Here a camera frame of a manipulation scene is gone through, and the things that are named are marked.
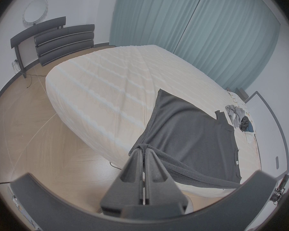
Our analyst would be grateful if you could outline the blue-green curtain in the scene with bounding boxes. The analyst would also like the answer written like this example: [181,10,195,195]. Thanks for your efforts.
[175,0,281,91]
[109,0,209,53]

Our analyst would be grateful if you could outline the round white framed mirror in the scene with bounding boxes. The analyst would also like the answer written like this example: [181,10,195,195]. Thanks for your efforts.
[22,0,49,26]

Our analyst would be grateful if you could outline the grey garment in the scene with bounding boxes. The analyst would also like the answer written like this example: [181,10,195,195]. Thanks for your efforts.
[225,105,246,129]

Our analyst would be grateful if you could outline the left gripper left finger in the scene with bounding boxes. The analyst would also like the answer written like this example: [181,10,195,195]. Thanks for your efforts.
[100,149,144,217]

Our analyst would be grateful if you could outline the black T-shirt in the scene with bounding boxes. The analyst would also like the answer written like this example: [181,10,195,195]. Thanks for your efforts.
[128,89,242,189]

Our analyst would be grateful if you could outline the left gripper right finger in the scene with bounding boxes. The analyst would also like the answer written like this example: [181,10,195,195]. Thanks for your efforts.
[145,149,189,214]

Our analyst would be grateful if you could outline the bed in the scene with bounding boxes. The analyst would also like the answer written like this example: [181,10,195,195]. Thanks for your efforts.
[45,44,289,199]

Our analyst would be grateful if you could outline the dark grey dressing table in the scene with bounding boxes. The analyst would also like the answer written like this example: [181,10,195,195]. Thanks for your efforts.
[11,16,66,78]

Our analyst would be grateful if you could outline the black shiny garment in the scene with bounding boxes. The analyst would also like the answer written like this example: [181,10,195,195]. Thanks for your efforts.
[239,116,250,132]

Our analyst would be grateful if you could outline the white printed pillow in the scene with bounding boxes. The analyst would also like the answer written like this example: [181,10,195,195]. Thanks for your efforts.
[228,92,256,134]

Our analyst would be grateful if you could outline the grey bedside table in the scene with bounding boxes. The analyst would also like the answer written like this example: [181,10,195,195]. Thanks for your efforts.
[225,88,250,100]

